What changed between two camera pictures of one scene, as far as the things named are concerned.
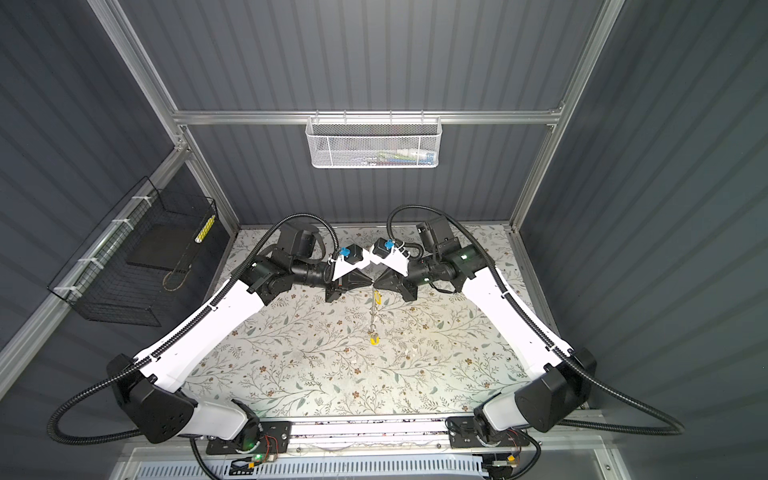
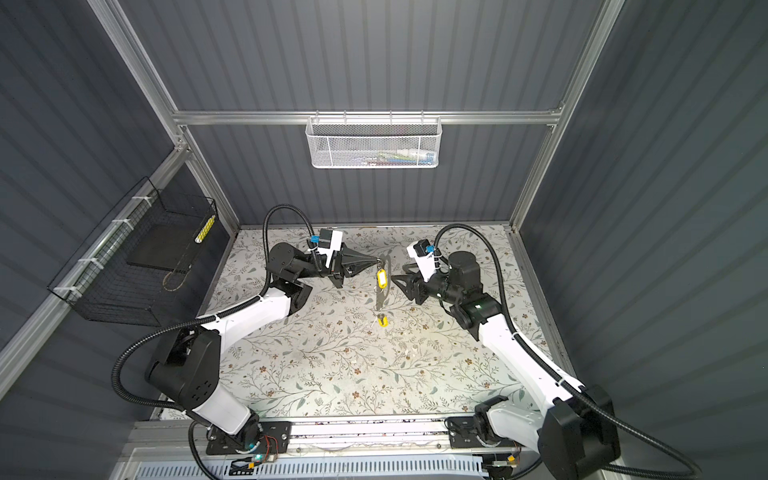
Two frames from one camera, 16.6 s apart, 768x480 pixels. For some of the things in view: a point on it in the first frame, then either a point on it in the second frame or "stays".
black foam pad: (166, 246) stays
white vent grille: (394, 469) stays
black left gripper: (343, 285) → (343, 261)
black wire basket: (151, 253) stays
